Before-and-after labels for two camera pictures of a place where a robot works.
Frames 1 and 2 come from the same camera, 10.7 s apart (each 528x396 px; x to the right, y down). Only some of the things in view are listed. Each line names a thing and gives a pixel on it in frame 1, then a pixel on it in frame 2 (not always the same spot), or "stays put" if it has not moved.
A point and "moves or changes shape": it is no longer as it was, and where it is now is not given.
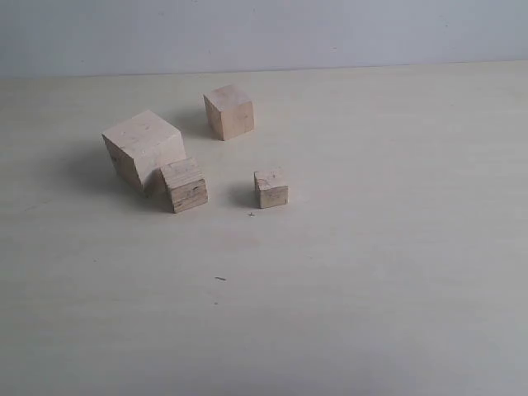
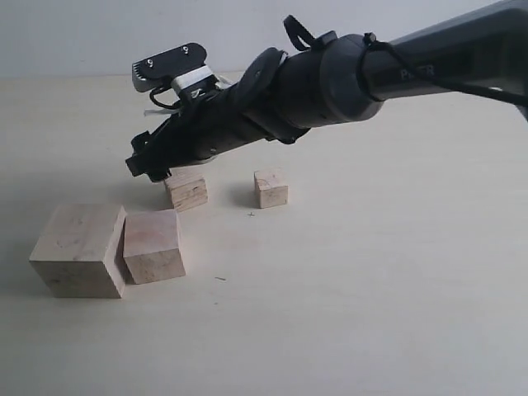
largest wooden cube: x=138 y=147 to x=78 y=254
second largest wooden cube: x=230 y=111 moves or changes shape
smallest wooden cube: x=271 y=188 stays put
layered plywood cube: x=188 y=188 stays put
